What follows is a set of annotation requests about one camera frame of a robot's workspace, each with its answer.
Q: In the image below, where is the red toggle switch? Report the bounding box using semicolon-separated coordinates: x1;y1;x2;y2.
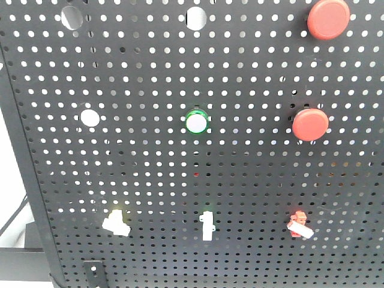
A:
287;211;314;239

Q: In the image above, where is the black perforated pegboard panel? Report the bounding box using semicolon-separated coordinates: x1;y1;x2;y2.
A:
1;1;383;287

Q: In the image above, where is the green round push button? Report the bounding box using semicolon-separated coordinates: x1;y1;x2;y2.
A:
185;109;209;134

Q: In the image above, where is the lower red mushroom button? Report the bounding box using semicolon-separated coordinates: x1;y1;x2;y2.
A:
292;109;329;142

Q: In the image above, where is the red mushroom button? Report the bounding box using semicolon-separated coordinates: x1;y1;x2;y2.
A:
307;0;350;40
292;109;329;142

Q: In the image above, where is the upper red mushroom button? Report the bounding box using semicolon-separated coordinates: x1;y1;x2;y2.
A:
307;0;350;40

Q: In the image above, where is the black power supply box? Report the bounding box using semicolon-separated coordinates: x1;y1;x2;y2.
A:
24;222;43;249

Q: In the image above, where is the white height-adjustable table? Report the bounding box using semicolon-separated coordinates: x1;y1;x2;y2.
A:
0;248;50;281

